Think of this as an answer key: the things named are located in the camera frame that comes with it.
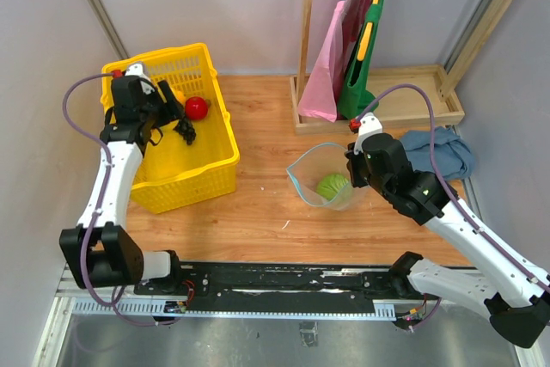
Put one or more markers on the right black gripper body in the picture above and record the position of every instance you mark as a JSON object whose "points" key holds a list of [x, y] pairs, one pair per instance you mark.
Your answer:
{"points": [[359, 174]]}

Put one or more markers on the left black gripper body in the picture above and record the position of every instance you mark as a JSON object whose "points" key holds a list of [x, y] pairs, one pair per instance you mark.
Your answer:
{"points": [[155, 110]]}

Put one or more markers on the green cabbage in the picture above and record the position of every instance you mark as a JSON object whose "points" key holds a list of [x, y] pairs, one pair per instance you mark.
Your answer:
{"points": [[332, 185]]}

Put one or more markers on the clear zip top bag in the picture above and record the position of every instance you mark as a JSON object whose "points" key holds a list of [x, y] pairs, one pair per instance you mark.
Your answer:
{"points": [[319, 161]]}

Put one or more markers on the yellow plastic basket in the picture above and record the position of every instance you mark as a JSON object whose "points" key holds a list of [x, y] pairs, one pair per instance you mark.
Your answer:
{"points": [[174, 174]]}

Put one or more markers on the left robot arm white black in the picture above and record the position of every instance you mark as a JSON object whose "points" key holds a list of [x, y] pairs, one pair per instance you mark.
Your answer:
{"points": [[98, 250]]}

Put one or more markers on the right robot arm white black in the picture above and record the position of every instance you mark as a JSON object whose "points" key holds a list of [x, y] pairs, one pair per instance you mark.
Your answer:
{"points": [[512, 293]]}

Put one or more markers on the green hanging bag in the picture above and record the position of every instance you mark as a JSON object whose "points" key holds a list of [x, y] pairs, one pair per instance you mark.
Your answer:
{"points": [[354, 96]]}

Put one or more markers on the pink hanging bag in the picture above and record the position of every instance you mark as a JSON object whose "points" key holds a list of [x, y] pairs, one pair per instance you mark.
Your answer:
{"points": [[319, 98]]}

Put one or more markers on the dark red hanging bag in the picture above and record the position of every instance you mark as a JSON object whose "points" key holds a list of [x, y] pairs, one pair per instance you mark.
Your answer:
{"points": [[352, 21]]}

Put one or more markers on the orange yellow mango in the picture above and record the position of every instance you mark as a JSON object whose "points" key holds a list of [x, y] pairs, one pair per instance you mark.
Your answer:
{"points": [[179, 96]]}

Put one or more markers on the black grape bunch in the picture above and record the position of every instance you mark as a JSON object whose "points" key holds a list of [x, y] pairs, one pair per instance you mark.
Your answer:
{"points": [[185, 129]]}

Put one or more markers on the red pomegranate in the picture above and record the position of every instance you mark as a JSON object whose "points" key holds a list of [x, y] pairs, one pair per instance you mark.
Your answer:
{"points": [[197, 108]]}

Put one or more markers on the wooden rack tray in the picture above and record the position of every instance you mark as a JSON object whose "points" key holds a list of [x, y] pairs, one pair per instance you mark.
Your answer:
{"points": [[403, 109]]}

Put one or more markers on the blue crumpled cloth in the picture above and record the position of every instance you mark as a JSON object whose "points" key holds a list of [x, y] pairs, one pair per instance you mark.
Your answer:
{"points": [[455, 160]]}

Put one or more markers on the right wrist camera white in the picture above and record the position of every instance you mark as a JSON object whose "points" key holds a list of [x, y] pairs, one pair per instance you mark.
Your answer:
{"points": [[365, 127]]}

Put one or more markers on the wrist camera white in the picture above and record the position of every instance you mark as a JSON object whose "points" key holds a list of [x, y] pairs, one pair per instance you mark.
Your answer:
{"points": [[139, 69], [365, 127]]}

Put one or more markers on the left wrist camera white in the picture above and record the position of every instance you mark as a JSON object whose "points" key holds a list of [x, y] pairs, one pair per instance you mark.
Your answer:
{"points": [[139, 69]]}

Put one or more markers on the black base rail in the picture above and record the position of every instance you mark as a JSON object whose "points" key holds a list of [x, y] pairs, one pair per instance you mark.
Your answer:
{"points": [[282, 290]]}

